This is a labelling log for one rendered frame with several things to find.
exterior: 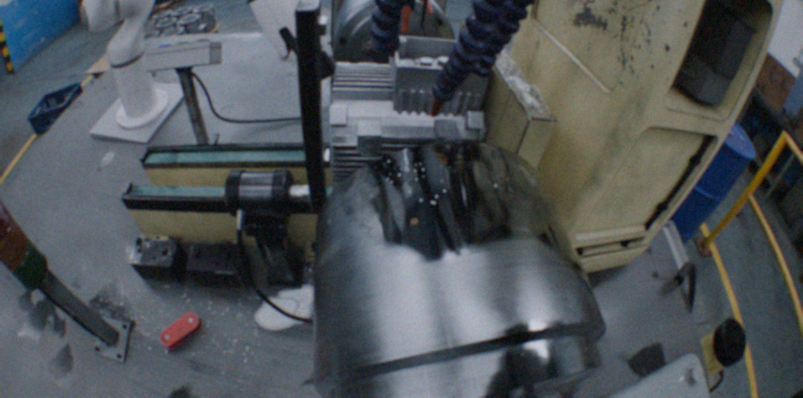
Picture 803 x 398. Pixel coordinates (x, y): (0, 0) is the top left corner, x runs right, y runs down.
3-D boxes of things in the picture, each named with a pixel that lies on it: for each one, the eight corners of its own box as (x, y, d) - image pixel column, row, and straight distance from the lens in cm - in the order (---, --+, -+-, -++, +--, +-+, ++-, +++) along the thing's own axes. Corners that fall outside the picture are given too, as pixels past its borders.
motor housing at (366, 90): (441, 138, 69) (460, 50, 60) (461, 214, 56) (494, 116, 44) (337, 135, 67) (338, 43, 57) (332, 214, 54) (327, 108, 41)
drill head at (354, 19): (422, 47, 107) (434, -31, 100) (449, 117, 76) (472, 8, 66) (338, 45, 105) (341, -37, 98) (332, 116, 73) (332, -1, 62)
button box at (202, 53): (221, 64, 81) (222, 40, 82) (210, 64, 75) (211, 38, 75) (159, 70, 89) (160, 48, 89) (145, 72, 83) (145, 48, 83)
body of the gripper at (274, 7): (253, -14, 58) (289, 38, 59) (232, 5, 48) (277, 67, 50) (293, -39, 55) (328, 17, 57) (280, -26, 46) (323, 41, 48)
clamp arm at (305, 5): (332, 194, 46) (328, -3, 32) (332, 212, 44) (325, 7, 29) (306, 194, 46) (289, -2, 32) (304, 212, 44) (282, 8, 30)
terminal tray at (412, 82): (461, 81, 57) (470, 41, 55) (479, 119, 49) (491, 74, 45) (387, 76, 55) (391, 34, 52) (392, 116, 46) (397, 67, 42)
